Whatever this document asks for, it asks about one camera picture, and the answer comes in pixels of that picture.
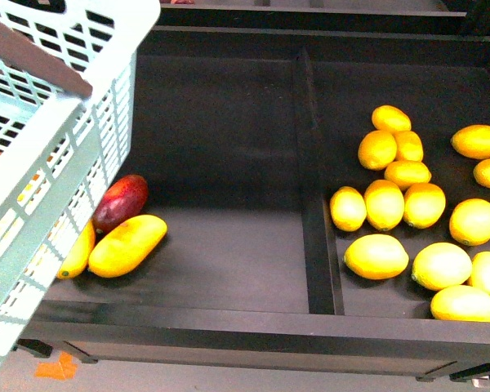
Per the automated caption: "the red mango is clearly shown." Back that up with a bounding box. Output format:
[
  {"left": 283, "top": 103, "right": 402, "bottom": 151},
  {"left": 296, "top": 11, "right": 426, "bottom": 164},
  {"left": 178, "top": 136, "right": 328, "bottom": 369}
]
[{"left": 92, "top": 174, "right": 149, "bottom": 234}]

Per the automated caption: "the light blue plastic basket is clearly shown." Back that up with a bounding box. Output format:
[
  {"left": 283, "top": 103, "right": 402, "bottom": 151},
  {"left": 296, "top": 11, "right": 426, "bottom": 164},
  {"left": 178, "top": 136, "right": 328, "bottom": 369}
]
[{"left": 0, "top": 1, "right": 161, "bottom": 367}]

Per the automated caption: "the yellow mango behind basket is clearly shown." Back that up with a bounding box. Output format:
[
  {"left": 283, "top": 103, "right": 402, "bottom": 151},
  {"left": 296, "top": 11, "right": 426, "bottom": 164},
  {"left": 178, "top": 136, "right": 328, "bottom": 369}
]
[{"left": 56, "top": 220, "right": 96, "bottom": 279}]

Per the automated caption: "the black display crate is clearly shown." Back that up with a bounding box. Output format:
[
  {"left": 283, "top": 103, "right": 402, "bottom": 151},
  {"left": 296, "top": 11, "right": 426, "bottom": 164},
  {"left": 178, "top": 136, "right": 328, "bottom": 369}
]
[{"left": 22, "top": 1, "right": 490, "bottom": 385}]

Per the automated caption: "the orange floor tape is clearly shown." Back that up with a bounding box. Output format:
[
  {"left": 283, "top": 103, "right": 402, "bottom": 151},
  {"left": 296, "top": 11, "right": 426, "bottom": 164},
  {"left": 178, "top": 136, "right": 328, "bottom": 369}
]
[{"left": 34, "top": 352, "right": 78, "bottom": 381}]

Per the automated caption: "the brown basket handle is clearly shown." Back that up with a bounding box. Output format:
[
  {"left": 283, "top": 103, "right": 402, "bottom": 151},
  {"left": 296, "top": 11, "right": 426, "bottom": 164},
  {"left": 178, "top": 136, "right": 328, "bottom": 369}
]
[{"left": 0, "top": 22, "right": 93, "bottom": 98}]

